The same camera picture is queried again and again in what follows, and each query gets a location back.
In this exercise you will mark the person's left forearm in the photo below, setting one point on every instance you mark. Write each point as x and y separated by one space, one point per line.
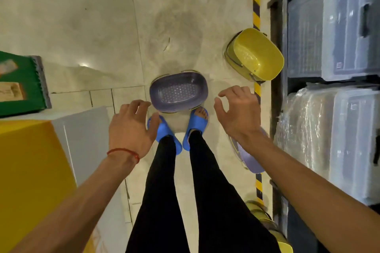
74 208

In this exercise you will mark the blue slipper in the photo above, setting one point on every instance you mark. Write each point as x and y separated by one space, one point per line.
197 123
164 134

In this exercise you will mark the green box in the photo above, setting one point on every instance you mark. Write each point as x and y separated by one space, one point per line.
32 83

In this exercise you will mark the black metal shelf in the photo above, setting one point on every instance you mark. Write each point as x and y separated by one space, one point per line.
276 54

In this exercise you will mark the person's left hand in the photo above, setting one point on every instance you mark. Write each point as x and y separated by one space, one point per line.
130 131

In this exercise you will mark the person's right hand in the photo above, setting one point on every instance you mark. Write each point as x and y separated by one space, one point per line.
243 119

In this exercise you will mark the person's right forearm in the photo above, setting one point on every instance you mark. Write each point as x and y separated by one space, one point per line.
311 202

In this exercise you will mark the black trousers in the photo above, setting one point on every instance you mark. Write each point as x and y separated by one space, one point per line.
166 202

